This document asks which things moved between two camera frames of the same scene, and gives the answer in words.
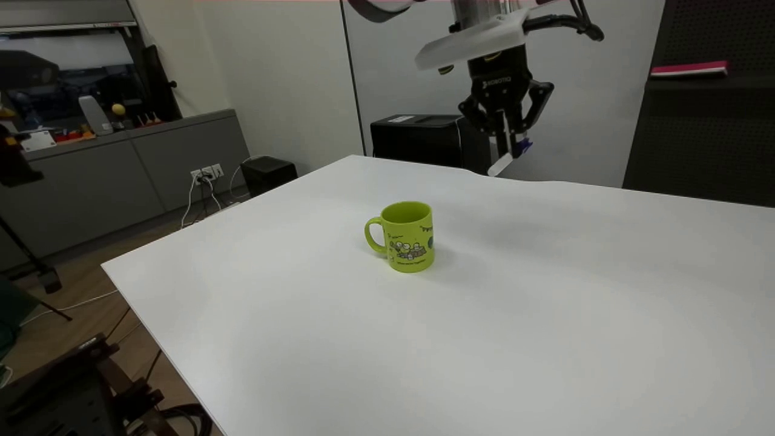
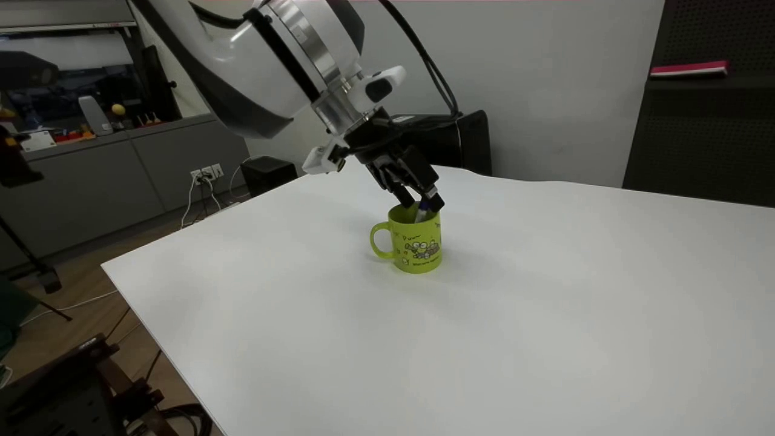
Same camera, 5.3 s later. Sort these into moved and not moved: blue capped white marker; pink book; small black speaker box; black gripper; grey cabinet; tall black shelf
Moved: black gripper; blue capped white marker
Not moved: grey cabinet; small black speaker box; tall black shelf; pink book
